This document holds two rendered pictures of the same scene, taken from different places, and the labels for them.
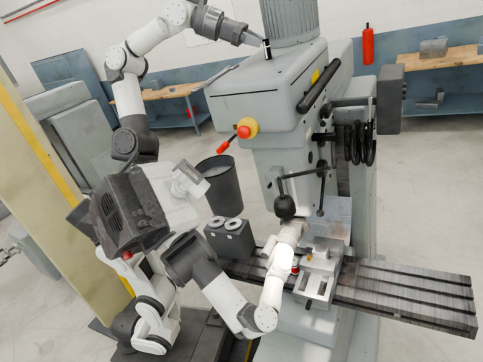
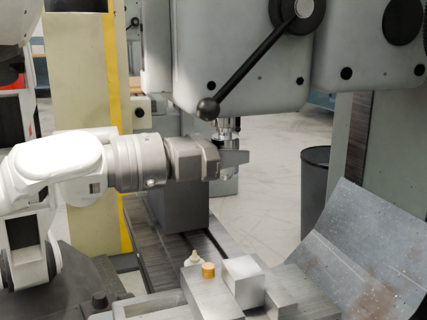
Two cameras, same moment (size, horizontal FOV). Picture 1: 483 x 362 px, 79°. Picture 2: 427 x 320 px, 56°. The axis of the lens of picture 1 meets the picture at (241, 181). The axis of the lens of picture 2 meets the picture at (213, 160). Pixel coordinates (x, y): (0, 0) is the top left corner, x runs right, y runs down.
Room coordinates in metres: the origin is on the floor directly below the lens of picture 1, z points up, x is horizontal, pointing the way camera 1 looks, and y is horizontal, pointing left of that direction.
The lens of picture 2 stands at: (0.46, -0.54, 1.43)
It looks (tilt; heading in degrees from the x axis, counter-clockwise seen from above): 19 degrees down; 36
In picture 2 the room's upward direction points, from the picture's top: straight up
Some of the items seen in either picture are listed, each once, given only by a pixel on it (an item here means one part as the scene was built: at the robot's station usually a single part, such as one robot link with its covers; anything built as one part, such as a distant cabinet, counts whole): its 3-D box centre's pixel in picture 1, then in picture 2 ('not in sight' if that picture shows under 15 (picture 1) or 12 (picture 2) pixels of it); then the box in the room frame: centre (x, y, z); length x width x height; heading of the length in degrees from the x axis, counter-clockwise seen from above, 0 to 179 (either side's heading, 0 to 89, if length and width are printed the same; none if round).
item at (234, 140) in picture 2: not in sight; (225, 138); (0.98, -0.19, 1.26); 0.05 x 0.05 x 0.01
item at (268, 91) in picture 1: (274, 82); not in sight; (0.99, -0.20, 1.81); 0.47 x 0.26 x 0.16; 146
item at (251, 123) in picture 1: (247, 128); not in sight; (0.79, -0.06, 1.76); 0.06 x 0.02 x 0.06; 56
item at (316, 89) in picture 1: (320, 81); not in sight; (0.92, -0.33, 1.79); 0.45 x 0.04 x 0.04; 146
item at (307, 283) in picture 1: (320, 266); (224, 313); (0.91, -0.24, 0.98); 0.35 x 0.15 x 0.11; 145
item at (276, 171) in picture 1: (280, 192); (153, 16); (0.89, -0.13, 1.45); 0.04 x 0.04 x 0.21; 56
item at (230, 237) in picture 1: (229, 236); (175, 181); (1.22, 0.14, 1.02); 0.22 x 0.12 x 0.20; 57
